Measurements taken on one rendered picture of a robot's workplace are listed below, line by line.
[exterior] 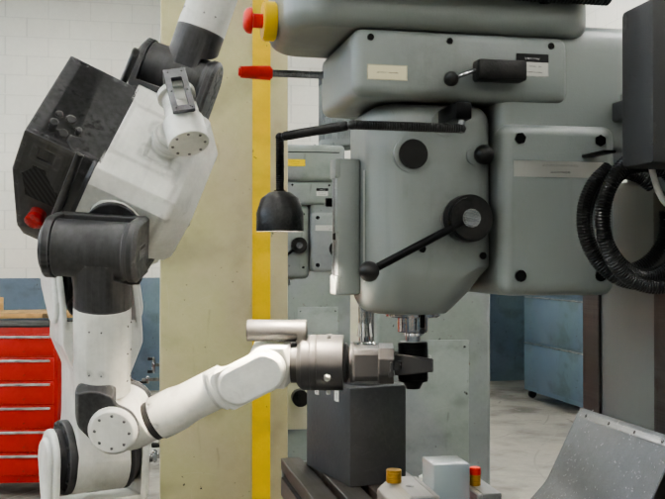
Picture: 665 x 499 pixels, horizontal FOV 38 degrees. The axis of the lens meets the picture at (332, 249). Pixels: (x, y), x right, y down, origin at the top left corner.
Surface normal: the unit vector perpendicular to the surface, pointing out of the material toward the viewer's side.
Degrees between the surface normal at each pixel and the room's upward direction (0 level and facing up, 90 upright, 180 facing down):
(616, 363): 90
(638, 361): 90
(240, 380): 102
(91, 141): 57
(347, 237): 90
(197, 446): 90
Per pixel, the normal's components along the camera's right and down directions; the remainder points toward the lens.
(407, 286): 0.10, 0.45
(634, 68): -0.98, 0.00
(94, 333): -0.02, 0.24
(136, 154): 0.43, -0.54
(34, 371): 0.07, -0.01
